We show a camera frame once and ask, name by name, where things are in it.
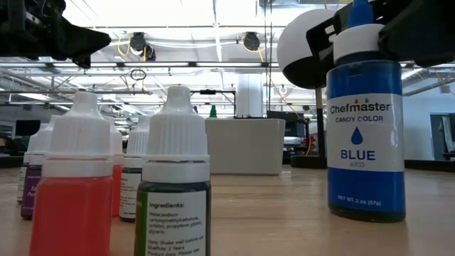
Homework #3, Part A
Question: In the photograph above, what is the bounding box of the small purple dropper bottle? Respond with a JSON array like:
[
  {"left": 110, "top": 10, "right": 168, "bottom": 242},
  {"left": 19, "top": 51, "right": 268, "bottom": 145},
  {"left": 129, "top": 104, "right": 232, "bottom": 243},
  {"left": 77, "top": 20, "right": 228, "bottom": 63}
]
[{"left": 20, "top": 113, "right": 60, "bottom": 220}]

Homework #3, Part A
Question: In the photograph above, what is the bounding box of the white building column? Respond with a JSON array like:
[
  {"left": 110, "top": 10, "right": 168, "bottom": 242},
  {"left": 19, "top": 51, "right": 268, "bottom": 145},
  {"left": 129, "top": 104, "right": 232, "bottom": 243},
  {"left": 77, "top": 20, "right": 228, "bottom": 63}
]
[{"left": 236, "top": 73, "right": 264, "bottom": 119}]

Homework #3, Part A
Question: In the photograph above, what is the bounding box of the black computer monitor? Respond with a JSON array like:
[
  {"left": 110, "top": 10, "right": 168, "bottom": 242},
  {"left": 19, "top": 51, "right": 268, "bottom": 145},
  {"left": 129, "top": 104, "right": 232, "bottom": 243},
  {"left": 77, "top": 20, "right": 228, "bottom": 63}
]
[{"left": 14, "top": 119, "right": 41, "bottom": 137}]

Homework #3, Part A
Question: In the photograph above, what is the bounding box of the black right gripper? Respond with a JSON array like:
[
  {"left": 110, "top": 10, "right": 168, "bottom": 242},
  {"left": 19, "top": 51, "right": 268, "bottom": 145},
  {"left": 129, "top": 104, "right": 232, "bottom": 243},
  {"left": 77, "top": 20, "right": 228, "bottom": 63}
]
[{"left": 305, "top": 0, "right": 455, "bottom": 76}]

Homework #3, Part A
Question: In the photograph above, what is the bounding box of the small dark green dropper bottle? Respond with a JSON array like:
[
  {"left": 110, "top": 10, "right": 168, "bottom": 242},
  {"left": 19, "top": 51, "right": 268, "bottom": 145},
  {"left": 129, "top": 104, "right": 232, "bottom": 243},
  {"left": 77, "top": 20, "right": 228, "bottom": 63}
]
[{"left": 134, "top": 85, "right": 213, "bottom": 256}]

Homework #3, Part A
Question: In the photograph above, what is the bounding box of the black retractable cable reel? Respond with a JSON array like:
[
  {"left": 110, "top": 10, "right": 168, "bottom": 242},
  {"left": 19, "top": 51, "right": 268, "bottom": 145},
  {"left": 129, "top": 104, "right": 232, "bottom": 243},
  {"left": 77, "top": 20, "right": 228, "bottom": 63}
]
[
  {"left": 242, "top": 31, "right": 262, "bottom": 52},
  {"left": 128, "top": 31, "right": 157, "bottom": 62}
]

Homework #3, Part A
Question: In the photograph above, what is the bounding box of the white globe table lamp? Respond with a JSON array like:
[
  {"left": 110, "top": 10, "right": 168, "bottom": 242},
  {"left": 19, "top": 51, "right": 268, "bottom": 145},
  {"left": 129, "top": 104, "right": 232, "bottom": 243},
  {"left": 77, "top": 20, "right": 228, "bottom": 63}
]
[{"left": 276, "top": 9, "right": 337, "bottom": 170}]

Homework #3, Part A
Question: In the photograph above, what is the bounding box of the small red dropper bottle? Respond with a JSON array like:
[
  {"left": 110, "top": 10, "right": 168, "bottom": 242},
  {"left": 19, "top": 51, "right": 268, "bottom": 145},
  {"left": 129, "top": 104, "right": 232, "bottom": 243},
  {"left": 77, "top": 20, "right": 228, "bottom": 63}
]
[
  {"left": 29, "top": 90, "right": 115, "bottom": 256},
  {"left": 102, "top": 115, "right": 125, "bottom": 218}
]

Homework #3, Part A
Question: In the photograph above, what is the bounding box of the black metal stand frame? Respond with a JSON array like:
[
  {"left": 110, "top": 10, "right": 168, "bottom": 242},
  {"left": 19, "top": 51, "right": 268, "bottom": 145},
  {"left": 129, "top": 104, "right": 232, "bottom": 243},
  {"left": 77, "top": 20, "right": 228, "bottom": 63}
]
[{"left": 190, "top": 88, "right": 237, "bottom": 119}]

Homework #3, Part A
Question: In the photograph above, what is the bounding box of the blue Chefmaster candy color bottle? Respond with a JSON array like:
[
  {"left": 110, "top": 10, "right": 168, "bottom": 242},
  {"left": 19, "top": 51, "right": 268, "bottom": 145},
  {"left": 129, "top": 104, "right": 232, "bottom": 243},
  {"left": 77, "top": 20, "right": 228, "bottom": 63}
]
[{"left": 326, "top": 0, "right": 407, "bottom": 224}]

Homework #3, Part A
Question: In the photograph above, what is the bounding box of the white rectangular bin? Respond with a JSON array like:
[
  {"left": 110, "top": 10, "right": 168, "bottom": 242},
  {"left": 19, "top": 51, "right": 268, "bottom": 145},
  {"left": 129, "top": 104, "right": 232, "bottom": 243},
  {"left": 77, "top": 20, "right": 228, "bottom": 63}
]
[{"left": 204, "top": 117, "right": 287, "bottom": 176}]

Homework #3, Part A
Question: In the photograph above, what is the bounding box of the long strip light fixture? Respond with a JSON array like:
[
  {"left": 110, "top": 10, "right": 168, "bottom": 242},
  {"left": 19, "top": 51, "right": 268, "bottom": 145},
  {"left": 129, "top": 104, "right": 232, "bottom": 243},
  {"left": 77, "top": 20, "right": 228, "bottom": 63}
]
[{"left": 0, "top": 60, "right": 455, "bottom": 69}]

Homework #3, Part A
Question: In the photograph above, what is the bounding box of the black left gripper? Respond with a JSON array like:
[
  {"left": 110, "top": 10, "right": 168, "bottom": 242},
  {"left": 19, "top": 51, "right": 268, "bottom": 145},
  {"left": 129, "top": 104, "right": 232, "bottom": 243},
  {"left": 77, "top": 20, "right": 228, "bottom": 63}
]
[{"left": 0, "top": 0, "right": 112, "bottom": 69}]

